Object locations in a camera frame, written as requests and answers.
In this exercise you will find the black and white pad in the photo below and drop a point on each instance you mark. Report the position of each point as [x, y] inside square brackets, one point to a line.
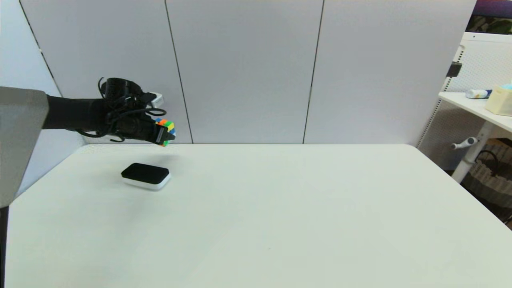
[144, 172]

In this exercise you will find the black clip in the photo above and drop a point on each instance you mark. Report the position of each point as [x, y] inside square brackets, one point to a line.
[454, 69]

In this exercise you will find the beige box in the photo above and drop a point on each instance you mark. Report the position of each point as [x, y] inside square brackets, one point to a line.
[500, 102]

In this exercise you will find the multicoloured rubiks cube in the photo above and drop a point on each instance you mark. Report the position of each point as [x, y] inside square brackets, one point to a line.
[170, 126]

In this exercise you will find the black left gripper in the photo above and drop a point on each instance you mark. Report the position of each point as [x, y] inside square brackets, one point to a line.
[144, 130]

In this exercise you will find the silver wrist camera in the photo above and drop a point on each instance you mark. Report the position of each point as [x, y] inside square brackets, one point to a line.
[157, 100]

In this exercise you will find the white perforated panel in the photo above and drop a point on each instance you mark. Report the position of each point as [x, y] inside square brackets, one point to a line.
[480, 60]

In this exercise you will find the white side desk top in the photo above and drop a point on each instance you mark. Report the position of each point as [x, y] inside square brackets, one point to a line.
[468, 104]

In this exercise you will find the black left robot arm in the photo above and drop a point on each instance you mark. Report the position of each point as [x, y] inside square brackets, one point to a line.
[72, 114]

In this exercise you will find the white blue bottle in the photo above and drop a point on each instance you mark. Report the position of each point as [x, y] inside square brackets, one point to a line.
[476, 94]

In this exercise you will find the white desk leg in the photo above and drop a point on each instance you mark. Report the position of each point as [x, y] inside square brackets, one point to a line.
[468, 160]

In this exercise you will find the dark wicker basket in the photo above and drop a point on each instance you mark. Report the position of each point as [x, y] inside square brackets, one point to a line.
[492, 180]

